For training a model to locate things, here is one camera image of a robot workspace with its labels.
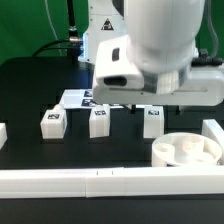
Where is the white front barrier rail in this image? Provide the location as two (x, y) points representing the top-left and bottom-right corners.
(0, 166), (224, 199)

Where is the white round stool seat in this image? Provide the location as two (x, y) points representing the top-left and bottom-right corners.
(151, 132), (222, 167)

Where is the thin grey cable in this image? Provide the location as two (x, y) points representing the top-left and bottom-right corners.
(44, 0), (64, 57)

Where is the white sheet with tags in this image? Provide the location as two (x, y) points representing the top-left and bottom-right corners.
(59, 89), (96, 109)

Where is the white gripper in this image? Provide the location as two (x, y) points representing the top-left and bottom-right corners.
(92, 35), (224, 106)

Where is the white left barrier rail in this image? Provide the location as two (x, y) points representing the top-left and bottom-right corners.
(0, 123), (7, 150)

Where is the black cable with connector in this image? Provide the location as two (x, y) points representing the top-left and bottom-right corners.
(32, 0), (84, 63)

